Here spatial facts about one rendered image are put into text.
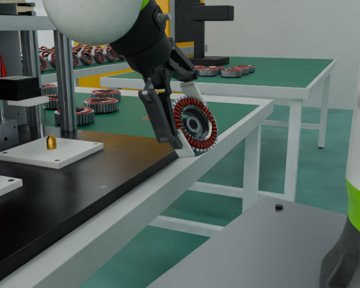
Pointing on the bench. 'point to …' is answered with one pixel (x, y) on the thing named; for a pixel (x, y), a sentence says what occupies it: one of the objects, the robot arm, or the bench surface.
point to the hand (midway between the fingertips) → (190, 124)
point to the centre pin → (51, 142)
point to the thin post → (40, 121)
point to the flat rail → (19, 23)
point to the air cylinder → (2, 134)
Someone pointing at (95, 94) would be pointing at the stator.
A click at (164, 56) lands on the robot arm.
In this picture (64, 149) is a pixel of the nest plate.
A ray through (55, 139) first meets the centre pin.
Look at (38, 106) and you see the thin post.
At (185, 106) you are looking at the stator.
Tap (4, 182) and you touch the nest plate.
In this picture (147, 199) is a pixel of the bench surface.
